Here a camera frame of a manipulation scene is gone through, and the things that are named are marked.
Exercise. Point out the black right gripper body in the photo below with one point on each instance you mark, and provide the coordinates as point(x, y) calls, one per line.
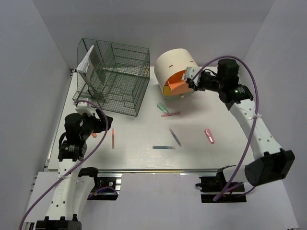
point(208, 82)

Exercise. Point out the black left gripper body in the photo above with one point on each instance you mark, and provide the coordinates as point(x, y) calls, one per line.
point(92, 125)

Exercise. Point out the round drawer organizer box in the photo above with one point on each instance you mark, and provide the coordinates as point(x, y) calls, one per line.
point(169, 70)

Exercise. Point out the Canon manual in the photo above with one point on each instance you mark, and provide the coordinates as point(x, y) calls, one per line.
point(92, 71)

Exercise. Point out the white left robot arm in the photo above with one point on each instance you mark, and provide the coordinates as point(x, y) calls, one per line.
point(76, 182)

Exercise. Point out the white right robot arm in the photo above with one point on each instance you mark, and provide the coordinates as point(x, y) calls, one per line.
point(271, 162)

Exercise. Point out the orange highlighter pen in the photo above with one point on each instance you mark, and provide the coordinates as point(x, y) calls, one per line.
point(113, 138)

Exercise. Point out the pink purple highlighter pen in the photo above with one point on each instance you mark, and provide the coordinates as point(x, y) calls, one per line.
point(170, 114)

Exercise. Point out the pink highlighter cap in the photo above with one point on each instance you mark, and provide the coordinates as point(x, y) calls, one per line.
point(209, 136)

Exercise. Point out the green highlighter cap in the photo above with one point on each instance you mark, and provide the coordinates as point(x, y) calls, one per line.
point(162, 108)

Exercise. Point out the blue highlighter pen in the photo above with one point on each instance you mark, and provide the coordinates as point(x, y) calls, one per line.
point(164, 147)

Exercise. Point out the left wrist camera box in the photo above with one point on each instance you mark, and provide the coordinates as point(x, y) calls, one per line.
point(84, 107)

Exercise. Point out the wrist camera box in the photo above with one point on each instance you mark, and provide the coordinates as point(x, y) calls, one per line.
point(84, 107)
point(192, 74)

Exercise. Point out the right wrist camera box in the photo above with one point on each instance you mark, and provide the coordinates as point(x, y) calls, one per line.
point(192, 74)

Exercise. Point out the aluminium mounting rail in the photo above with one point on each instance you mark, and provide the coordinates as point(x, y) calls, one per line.
point(197, 171)

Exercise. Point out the green wire mesh organizer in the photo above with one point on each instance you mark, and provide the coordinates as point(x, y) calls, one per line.
point(119, 82)

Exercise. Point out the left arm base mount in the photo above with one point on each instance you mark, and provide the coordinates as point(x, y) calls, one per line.
point(106, 185)

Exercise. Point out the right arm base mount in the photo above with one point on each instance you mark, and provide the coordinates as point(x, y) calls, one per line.
point(210, 186)

